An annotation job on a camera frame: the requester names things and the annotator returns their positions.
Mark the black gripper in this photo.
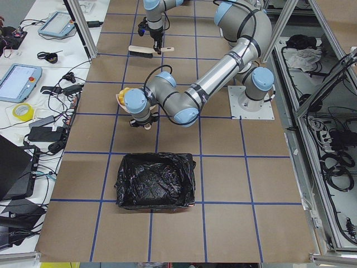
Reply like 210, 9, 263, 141
149, 27, 164, 55
129, 112, 159, 128

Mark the white hand brush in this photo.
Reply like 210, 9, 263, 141
128, 45, 175, 59

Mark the white plastic dustpan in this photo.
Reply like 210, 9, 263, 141
115, 88, 159, 130

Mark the black bag lined bin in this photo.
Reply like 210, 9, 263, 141
114, 152, 196, 210

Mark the teach pendant far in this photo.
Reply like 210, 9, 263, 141
37, 11, 76, 40

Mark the teach pendant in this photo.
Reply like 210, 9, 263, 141
1, 63, 42, 103
37, 11, 76, 40

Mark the small black bowl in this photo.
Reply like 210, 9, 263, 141
37, 51, 58, 64

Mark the black power adapter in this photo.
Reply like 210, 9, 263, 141
28, 126, 64, 142

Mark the yellow tape roll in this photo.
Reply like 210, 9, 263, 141
12, 103, 35, 122

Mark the teach pendant near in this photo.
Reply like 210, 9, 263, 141
1, 63, 42, 103

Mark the black laptop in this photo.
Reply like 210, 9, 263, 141
1, 136, 40, 201

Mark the white cloth rag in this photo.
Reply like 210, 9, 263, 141
287, 49, 322, 72

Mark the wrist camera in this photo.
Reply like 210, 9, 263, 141
138, 17, 148, 37

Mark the aluminium frame post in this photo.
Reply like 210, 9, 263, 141
63, 0, 98, 60

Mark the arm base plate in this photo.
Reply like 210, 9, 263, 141
228, 85, 274, 121

